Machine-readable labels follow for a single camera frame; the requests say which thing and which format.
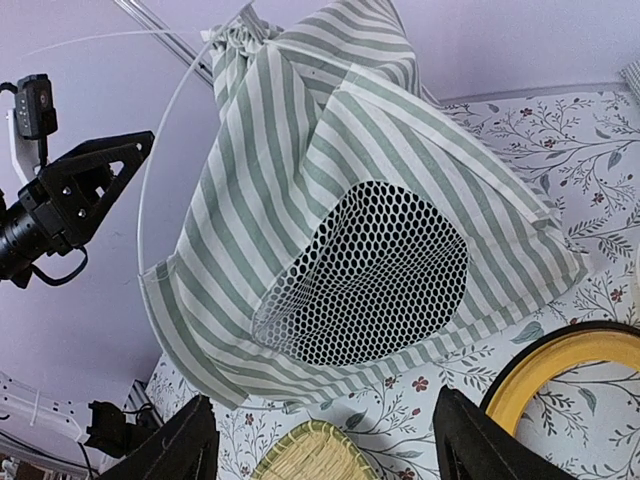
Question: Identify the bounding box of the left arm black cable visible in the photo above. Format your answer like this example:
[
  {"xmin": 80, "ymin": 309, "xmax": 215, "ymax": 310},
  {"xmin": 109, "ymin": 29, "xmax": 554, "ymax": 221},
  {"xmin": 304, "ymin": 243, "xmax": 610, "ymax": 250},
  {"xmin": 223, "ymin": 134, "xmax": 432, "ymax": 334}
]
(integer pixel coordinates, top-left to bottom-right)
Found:
[{"xmin": 29, "ymin": 244, "xmax": 89, "ymax": 286}]

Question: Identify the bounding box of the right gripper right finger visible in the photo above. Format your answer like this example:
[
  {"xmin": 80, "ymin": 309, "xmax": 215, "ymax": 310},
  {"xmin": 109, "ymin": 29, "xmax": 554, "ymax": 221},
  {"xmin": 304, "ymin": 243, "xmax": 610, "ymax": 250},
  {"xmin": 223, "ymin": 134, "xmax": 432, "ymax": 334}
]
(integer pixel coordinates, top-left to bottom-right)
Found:
[{"xmin": 433, "ymin": 387, "xmax": 571, "ymax": 480}]

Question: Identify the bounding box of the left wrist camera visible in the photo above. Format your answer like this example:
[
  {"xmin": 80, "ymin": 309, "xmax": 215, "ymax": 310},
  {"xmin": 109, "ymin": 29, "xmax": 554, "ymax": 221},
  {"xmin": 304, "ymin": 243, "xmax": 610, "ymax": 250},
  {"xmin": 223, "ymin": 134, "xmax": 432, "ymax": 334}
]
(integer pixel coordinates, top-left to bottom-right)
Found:
[{"xmin": 1, "ymin": 74, "xmax": 58, "ymax": 185}]

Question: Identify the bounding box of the checkered grey cushion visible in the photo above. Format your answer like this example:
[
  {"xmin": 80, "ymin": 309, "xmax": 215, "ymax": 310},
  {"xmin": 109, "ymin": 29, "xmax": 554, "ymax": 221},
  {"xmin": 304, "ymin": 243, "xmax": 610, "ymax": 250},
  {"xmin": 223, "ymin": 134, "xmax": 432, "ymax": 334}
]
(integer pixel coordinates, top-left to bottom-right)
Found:
[{"xmin": 619, "ymin": 60, "xmax": 640, "ymax": 103}]

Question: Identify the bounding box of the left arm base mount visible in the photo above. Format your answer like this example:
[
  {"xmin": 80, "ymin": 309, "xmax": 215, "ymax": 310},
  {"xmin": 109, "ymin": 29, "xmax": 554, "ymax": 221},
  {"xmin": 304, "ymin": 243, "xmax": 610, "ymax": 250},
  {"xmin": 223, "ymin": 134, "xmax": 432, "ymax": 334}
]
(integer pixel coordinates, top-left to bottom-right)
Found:
[{"xmin": 82, "ymin": 401, "xmax": 163, "ymax": 459}]

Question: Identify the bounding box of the yellow double bowl holder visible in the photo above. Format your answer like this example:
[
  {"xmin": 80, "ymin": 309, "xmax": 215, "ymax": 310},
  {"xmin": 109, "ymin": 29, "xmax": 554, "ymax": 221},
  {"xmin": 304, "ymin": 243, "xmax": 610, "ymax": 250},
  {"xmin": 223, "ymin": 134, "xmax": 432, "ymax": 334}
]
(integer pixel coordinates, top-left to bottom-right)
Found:
[{"xmin": 480, "ymin": 321, "xmax": 639, "ymax": 435}]

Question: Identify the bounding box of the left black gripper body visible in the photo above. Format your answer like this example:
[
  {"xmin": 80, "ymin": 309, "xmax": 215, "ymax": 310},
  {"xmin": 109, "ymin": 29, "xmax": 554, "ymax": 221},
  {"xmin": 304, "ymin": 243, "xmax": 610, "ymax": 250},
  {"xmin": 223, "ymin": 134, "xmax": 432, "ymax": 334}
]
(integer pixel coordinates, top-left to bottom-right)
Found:
[{"xmin": 0, "ymin": 169, "xmax": 111, "ymax": 290}]

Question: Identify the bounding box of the woven bamboo tray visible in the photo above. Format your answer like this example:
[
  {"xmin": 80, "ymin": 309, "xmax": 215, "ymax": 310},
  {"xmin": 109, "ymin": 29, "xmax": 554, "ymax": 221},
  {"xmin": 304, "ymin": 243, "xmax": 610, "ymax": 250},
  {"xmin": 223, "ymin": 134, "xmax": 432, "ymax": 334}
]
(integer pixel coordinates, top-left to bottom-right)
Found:
[{"xmin": 251, "ymin": 420, "xmax": 379, "ymax": 480}]

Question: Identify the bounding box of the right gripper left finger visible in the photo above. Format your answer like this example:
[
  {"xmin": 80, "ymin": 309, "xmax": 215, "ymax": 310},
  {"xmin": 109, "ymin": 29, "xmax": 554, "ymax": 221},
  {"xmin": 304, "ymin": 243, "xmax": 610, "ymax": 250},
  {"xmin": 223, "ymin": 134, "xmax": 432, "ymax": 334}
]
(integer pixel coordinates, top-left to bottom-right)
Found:
[{"xmin": 100, "ymin": 395, "xmax": 220, "ymax": 480}]

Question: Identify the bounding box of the striped green white pet tent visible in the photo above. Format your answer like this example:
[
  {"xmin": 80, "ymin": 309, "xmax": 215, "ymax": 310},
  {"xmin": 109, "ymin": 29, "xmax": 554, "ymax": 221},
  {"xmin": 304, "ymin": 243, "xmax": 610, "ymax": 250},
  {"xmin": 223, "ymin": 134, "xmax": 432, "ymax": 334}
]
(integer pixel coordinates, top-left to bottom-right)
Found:
[{"xmin": 140, "ymin": 1, "xmax": 588, "ymax": 408}]

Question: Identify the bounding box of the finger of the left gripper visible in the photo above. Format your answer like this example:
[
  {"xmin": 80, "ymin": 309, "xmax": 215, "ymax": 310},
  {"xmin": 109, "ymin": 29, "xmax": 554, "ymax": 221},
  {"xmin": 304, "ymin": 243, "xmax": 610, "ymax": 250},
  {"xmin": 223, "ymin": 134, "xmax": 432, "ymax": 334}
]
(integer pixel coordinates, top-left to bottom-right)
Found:
[{"xmin": 47, "ymin": 131, "xmax": 155, "ymax": 240}]

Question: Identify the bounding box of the left aluminium frame post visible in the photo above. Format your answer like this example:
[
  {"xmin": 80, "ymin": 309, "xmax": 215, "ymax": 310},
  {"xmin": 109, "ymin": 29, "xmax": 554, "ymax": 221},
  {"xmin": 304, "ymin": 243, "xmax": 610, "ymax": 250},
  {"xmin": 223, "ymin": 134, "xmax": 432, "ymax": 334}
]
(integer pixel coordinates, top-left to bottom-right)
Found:
[{"xmin": 114, "ymin": 0, "xmax": 197, "ymax": 67}]

